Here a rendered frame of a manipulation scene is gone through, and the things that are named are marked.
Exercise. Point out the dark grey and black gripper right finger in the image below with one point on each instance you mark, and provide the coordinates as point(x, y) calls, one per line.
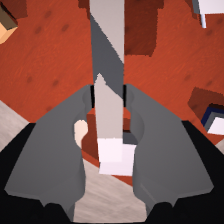
point(174, 162)

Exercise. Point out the small brown block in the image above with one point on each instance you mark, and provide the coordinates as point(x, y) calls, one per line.
point(7, 26)

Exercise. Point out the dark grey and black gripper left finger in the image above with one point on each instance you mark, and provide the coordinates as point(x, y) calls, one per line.
point(43, 164)

